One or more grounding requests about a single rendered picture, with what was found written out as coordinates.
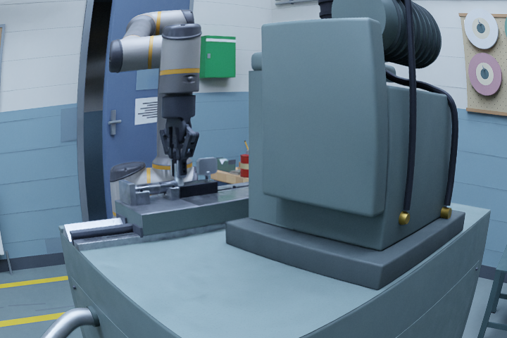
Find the blue door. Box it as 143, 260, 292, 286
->
77, 0, 194, 220

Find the black ribbed extraction hose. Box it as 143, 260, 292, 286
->
318, 0, 442, 69

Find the grey grinder table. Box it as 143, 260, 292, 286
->
115, 184, 250, 237

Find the white door notice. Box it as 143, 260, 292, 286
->
134, 96, 158, 126

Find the grey plate on stem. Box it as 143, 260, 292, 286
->
196, 156, 218, 182

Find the grey metal end block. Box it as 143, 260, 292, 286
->
118, 179, 151, 206

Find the black cable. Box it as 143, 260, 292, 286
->
401, 0, 418, 214
385, 70, 460, 208

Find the black block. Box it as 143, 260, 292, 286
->
179, 180, 219, 198

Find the white grinding wheel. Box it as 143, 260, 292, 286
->
463, 10, 499, 50

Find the pink grinding wheel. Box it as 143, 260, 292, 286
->
468, 52, 503, 96

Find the green wall box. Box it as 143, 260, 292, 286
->
199, 35, 237, 79

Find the tan pegboard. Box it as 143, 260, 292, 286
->
459, 12, 507, 119

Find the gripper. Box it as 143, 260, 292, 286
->
158, 94, 200, 182

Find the grey bent pipe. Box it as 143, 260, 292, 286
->
39, 307, 100, 338

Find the grey-green grinder body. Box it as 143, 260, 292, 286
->
58, 16, 491, 338

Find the wooden block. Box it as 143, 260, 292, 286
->
211, 170, 249, 185

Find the grey setting bar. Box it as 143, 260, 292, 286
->
149, 182, 182, 200

